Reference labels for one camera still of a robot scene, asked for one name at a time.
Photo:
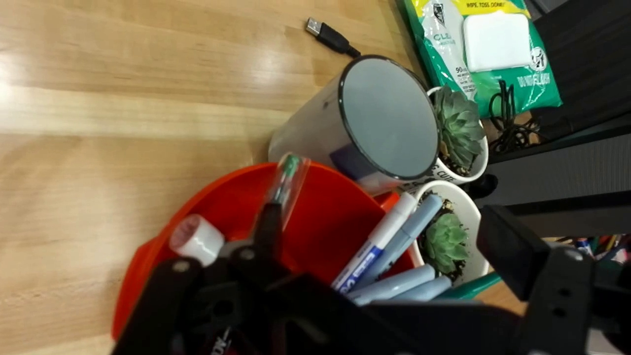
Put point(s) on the grey-blue marker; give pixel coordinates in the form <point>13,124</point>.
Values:
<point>415,229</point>

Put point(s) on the small white succulent pot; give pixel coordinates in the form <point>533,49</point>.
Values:
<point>450,239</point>

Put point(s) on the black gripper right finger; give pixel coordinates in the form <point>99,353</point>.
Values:
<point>559,296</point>

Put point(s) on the black speaker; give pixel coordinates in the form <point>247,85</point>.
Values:
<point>584,59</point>
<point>559,178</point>

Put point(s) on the white marker blue label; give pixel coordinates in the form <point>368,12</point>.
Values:
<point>377,247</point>

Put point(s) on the large white succulent pot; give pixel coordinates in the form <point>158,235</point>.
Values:
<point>460,130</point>

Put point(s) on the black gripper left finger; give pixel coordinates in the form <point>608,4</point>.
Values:
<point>170,308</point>

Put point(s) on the grey cylindrical can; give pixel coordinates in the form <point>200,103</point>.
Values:
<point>387,118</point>

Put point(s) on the fat white marker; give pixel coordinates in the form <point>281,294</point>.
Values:
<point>198,239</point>

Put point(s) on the light blue marker red cap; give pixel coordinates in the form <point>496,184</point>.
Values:
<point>395,280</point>
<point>427,288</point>

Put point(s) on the clear marker green cap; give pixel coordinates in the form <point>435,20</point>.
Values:
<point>289,178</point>

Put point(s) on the orange plastic bowl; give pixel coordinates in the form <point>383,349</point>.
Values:
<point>328,223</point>

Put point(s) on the green wipes package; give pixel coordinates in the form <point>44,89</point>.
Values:
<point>484,71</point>

